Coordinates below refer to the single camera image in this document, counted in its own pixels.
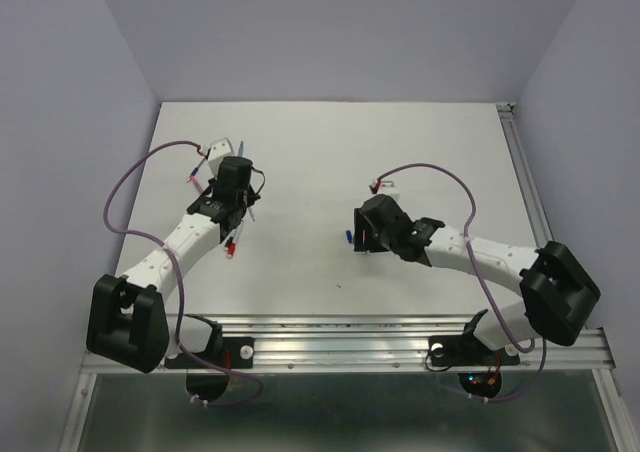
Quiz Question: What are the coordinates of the blue gel pen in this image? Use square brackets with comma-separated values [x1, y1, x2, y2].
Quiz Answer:
[187, 161, 204, 182]

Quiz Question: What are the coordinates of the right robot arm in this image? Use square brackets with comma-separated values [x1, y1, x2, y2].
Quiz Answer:
[353, 194, 601, 362]

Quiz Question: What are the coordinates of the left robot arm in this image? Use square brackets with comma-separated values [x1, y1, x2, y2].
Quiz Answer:
[86, 156, 260, 373]

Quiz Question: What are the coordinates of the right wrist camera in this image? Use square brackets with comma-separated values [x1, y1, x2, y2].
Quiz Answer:
[369, 179, 400, 200]

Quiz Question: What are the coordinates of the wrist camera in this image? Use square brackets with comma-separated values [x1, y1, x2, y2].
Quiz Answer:
[206, 137, 235, 177]
[369, 179, 400, 200]

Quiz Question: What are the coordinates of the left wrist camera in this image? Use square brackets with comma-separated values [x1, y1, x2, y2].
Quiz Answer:
[206, 137, 235, 177]

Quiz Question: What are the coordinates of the aluminium rail frame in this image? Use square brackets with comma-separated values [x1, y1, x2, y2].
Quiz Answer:
[60, 316, 634, 451]

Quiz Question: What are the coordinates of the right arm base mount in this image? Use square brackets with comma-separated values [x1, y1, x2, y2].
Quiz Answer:
[424, 309, 521, 371]

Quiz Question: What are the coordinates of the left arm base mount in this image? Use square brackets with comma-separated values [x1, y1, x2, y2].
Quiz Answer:
[180, 314, 255, 370]

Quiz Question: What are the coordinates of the right side aluminium rail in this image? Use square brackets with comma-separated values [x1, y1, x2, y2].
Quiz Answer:
[496, 102, 553, 246]

